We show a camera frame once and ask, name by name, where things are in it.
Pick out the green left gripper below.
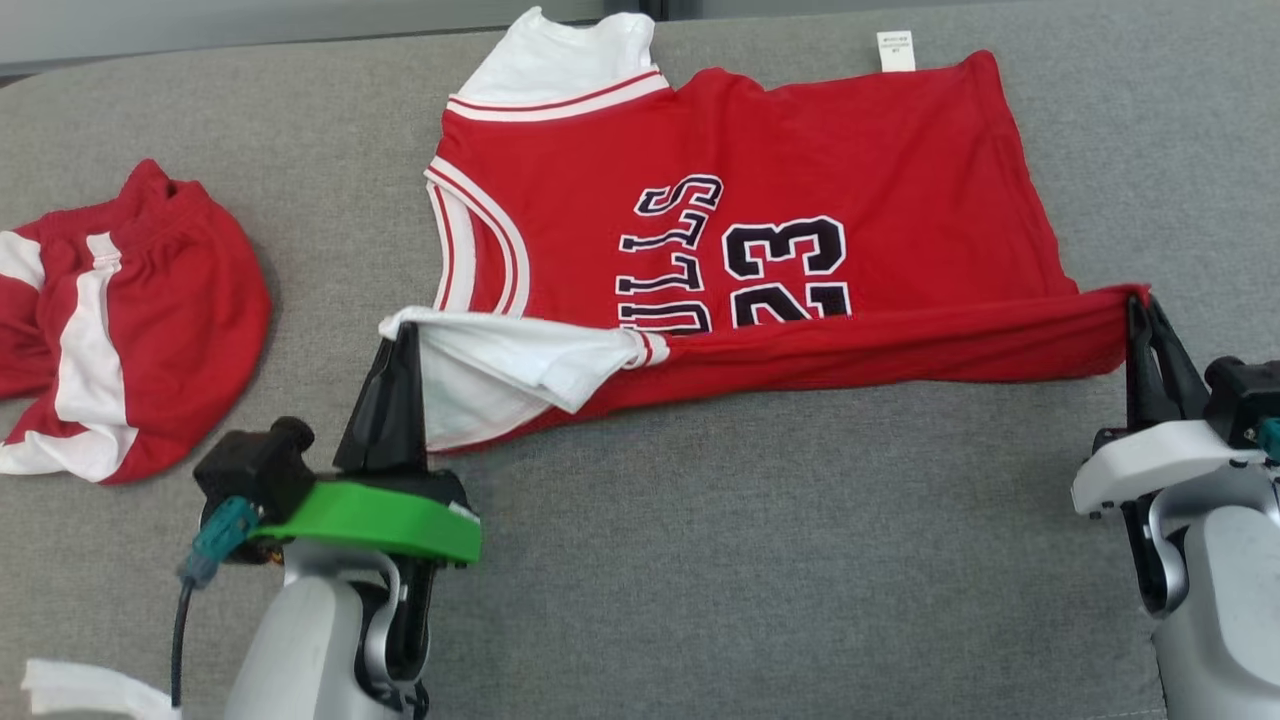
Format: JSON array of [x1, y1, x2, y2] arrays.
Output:
[[248, 320, 484, 567]]

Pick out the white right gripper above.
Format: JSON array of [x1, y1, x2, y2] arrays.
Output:
[[1072, 295, 1265, 517]]

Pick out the red and white shorts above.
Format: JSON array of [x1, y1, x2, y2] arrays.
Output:
[[0, 158, 273, 486]]

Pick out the red basketball jersey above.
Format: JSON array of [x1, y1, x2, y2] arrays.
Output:
[[380, 5, 1151, 456]]

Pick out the left camera cable teal connector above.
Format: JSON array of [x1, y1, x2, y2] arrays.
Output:
[[170, 497, 263, 709]]

